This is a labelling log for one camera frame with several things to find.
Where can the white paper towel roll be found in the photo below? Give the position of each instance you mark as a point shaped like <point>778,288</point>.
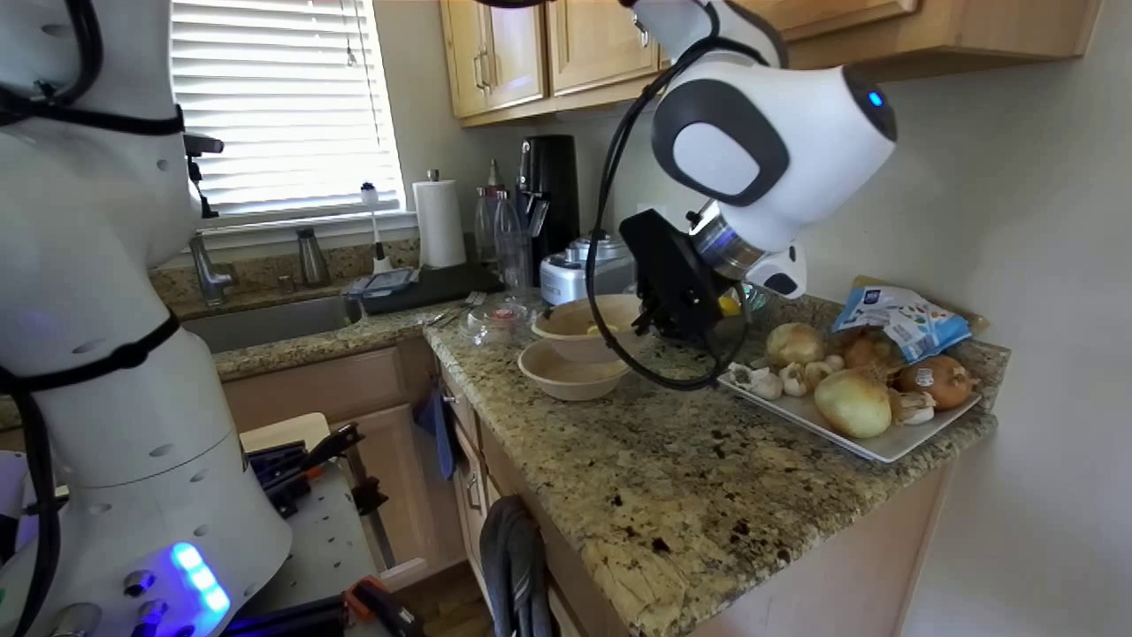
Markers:
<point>438,225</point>

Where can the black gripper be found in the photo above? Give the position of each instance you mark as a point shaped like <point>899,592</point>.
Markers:
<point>690,284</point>

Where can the yellow onion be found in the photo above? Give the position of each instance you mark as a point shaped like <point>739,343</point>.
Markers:
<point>794,343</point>
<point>853,404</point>

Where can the grey robot cart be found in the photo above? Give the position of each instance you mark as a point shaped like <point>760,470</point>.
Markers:
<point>322,544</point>

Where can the light wood base cabinet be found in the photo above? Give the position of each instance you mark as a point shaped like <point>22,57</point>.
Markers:
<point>613,552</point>
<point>356,412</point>

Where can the white rectangular tray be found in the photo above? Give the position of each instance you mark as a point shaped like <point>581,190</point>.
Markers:
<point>896,446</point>

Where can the blue hanging cloth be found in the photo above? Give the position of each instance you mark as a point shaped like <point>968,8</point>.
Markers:
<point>437,433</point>

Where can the clear glass fruit bowl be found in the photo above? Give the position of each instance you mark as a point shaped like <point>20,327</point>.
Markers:
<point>756,322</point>

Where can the silver sink faucet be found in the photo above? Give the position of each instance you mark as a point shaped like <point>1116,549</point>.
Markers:
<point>210,269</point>

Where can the silver food processor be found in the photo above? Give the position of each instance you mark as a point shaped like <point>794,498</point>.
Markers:
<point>570,276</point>

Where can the small glass bowl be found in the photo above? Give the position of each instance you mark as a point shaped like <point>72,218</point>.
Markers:
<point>497,321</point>

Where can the large clear water bottle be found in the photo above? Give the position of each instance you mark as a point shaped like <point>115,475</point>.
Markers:
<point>490,225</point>

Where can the dark grey hanging towel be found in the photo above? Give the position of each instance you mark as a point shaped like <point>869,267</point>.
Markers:
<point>513,569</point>

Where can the black soda maker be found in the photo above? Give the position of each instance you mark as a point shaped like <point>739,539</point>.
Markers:
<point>554,190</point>

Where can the blue white food package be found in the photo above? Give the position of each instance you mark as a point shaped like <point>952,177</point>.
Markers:
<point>902,321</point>

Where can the white dish brush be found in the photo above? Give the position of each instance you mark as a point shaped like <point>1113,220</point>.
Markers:
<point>377,232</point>

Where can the yellow lemon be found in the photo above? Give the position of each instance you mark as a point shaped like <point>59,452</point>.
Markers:
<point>730,306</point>

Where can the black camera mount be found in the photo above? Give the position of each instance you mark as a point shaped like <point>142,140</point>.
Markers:
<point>203,165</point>

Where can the white window blinds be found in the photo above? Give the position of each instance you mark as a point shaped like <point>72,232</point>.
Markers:
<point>287,109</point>

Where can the cream shallow plate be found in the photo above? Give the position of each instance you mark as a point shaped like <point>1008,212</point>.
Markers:
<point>570,372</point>
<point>577,321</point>

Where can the light wood upper cabinet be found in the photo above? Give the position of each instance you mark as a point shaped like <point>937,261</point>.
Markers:
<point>568,47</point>

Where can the steel kitchen sink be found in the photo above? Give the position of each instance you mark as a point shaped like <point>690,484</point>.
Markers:
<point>270,321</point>

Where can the black drying mat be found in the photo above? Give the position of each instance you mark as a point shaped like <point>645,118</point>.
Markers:
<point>425,288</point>

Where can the brown shallot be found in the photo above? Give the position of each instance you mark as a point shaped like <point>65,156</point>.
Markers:
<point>875,353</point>
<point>950,385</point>

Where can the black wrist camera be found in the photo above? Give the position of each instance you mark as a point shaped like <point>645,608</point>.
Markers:
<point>642,242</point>

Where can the white mushroom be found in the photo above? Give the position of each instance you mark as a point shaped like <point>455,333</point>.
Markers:
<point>764,379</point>
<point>797,379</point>
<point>914,408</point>

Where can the black clamp orange tips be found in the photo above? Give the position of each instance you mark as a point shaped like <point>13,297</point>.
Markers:
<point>303,460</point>

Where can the clear bottle silver cap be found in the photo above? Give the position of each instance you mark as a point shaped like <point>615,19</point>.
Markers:
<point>522,245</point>

